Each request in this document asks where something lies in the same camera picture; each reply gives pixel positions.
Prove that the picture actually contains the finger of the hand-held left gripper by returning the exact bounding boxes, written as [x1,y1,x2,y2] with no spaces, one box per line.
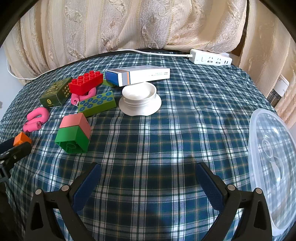
[0,138,15,153]
[0,142,32,166]

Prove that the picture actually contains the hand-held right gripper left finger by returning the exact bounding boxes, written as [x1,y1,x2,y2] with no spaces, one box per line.
[25,162,102,241]

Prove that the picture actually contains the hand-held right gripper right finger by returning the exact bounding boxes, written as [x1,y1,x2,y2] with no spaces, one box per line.
[196,162,273,241]

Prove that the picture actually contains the orange toy block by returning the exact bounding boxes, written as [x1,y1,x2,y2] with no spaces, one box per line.
[13,132,32,147]

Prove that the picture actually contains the pink foam hair curler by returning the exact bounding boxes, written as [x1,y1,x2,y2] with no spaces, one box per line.
[70,87,97,106]
[23,107,50,133]

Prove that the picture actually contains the pink toy block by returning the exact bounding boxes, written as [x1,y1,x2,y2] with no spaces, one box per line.
[59,113,91,139]

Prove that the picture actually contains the clear plastic container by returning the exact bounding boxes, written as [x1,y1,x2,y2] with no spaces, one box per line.
[248,108,296,237]

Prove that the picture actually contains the dark green soap box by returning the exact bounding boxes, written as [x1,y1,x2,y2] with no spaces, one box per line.
[39,77,73,108]

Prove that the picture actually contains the red toy brick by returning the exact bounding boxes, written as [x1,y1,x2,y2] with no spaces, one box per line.
[69,71,103,96]

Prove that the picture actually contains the white ceramic bowl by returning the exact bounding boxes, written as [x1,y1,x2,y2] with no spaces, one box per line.
[122,82,157,107]

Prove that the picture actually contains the blue and white carton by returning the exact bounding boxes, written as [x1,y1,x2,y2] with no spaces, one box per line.
[105,65,171,87]

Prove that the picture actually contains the blue plaid tablecloth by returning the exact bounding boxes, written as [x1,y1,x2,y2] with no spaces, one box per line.
[0,53,296,241]

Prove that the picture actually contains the white topped heater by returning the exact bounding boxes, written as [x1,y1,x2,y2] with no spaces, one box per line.
[268,74,289,107]

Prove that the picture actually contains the white power strip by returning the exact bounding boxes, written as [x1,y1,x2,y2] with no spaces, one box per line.
[189,49,233,66]

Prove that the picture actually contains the cream patterned curtain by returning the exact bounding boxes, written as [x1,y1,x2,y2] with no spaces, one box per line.
[2,0,248,85]

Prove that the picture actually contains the white power cable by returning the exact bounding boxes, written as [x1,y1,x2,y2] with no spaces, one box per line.
[6,48,192,80]

